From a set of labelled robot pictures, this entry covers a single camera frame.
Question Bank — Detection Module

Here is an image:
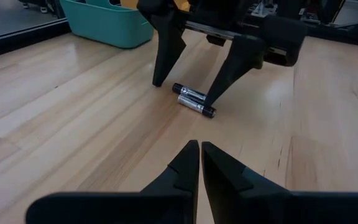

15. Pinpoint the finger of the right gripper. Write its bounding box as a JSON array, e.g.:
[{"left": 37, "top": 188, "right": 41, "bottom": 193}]
[
  {"left": 149, "top": 14, "right": 187, "bottom": 88},
  {"left": 203, "top": 34, "right": 266, "bottom": 106}
]

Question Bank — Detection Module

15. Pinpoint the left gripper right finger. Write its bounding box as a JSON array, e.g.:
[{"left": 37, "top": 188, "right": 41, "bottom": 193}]
[{"left": 201, "top": 141, "right": 358, "bottom": 224}]

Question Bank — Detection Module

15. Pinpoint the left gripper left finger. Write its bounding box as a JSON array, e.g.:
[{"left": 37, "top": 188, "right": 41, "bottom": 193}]
[{"left": 25, "top": 139, "right": 201, "bottom": 224}]

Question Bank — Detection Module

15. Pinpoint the yellow plastic bin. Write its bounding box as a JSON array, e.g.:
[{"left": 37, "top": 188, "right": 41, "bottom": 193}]
[{"left": 119, "top": 0, "right": 192, "bottom": 12}]

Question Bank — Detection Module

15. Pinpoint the teal plastic bin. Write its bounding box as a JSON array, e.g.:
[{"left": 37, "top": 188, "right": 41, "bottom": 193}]
[{"left": 59, "top": 0, "right": 155, "bottom": 50}]

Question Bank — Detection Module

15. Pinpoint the black aluminium table frame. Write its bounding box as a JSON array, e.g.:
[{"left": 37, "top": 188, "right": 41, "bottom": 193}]
[{"left": 0, "top": 12, "right": 358, "bottom": 62}]

